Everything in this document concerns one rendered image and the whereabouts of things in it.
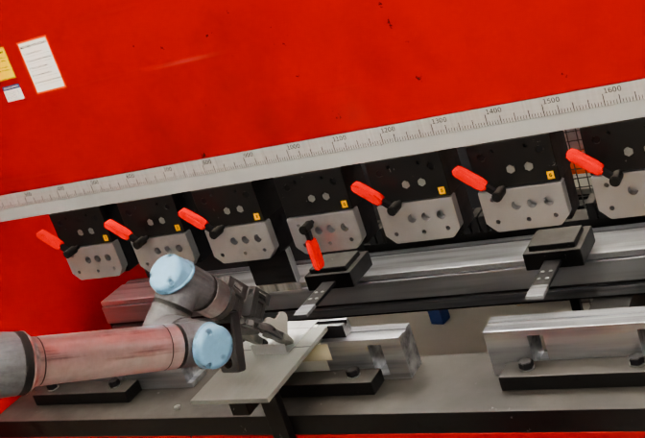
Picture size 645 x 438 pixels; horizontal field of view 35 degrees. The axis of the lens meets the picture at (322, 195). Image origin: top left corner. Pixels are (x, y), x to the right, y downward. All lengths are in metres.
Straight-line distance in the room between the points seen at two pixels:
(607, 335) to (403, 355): 0.41
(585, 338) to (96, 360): 0.86
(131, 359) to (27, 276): 1.14
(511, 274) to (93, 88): 0.94
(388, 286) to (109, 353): 0.85
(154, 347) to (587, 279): 0.92
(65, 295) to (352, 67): 1.32
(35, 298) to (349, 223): 1.11
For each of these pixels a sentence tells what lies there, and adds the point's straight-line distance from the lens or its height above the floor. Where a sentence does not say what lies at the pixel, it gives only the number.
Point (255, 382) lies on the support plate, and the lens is 1.97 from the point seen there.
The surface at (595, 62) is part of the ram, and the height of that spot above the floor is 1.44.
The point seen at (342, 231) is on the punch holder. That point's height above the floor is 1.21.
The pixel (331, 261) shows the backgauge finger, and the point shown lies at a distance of 2.31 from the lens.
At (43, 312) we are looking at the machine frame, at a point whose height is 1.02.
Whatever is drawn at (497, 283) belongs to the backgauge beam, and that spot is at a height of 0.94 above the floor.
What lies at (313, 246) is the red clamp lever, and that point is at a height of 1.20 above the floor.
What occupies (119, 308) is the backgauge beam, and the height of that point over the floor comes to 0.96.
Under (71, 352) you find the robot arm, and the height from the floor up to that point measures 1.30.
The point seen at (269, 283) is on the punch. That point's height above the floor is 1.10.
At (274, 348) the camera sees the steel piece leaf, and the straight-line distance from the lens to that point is 2.05.
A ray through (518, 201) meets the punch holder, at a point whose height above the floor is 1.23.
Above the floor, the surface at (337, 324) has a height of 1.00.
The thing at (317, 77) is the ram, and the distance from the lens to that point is 1.84.
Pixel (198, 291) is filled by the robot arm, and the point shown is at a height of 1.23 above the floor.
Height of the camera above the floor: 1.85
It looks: 17 degrees down
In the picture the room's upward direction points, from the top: 19 degrees counter-clockwise
